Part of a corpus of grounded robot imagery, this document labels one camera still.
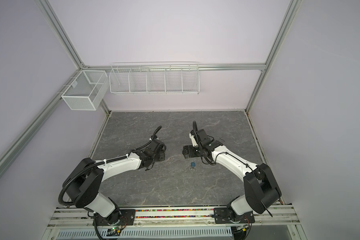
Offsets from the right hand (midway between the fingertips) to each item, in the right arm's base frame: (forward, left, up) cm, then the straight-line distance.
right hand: (190, 151), depth 87 cm
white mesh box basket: (+39, +71, +15) cm, 82 cm away
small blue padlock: (-3, -2, -9) cm, 10 cm away
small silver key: (-6, -1, -10) cm, 12 cm away
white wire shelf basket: (+44, +23, +21) cm, 54 cm away
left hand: (+1, +17, -4) cm, 18 cm away
